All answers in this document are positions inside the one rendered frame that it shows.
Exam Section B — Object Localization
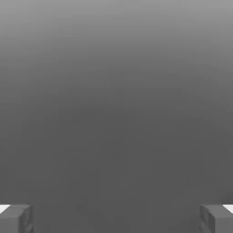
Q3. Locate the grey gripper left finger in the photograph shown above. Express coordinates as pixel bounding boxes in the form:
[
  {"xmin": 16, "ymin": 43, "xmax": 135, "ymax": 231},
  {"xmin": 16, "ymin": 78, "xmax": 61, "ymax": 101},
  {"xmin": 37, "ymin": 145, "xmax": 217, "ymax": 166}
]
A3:
[{"xmin": 0, "ymin": 204, "xmax": 35, "ymax": 233}]

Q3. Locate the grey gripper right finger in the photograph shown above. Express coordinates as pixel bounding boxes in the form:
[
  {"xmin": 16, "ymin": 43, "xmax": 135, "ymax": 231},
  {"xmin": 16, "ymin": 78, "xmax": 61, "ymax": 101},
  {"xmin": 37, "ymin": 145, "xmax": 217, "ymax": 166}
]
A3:
[{"xmin": 199, "ymin": 204, "xmax": 233, "ymax": 233}]

